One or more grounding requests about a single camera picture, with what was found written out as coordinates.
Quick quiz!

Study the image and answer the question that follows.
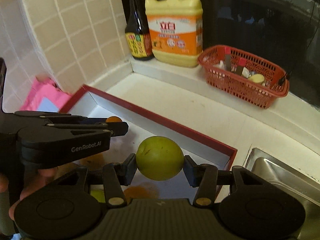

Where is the green apple front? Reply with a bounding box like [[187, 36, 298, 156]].
[[136, 136, 184, 181]]

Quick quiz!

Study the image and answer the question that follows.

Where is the green apple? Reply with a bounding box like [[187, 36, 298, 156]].
[[136, 136, 184, 181], [90, 189, 106, 203]]

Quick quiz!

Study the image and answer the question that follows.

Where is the small mandarin front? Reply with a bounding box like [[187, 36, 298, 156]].
[[105, 116, 122, 122]]

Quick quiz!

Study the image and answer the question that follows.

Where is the large orange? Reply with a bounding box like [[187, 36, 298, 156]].
[[124, 182, 159, 204]]

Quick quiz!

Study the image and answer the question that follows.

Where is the person's left hand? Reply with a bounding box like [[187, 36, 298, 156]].
[[1, 153, 105, 222]]

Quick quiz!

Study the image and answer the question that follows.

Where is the green apple left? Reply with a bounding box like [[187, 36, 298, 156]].
[[90, 189, 106, 203]]

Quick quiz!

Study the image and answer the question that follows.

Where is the blue quilted mat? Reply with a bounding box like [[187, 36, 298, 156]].
[[37, 98, 59, 113]]

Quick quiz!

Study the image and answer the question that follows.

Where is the pink ruffled cloth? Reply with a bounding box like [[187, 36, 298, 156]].
[[20, 76, 72, 111]]

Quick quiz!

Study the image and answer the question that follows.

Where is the stainless steel sink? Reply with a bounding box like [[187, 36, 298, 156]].
[[245, 148, 320, 239]]

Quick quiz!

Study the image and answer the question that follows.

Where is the red plastic basket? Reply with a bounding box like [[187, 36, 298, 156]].
[[198, 45, 289, 109]]

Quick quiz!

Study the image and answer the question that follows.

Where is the dark soy sauce bottle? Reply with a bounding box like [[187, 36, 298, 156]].
[[125, 0, 153, 61]]

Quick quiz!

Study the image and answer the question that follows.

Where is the yellow detergent jug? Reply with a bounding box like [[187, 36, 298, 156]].
[[145, 0, 203, 68]]

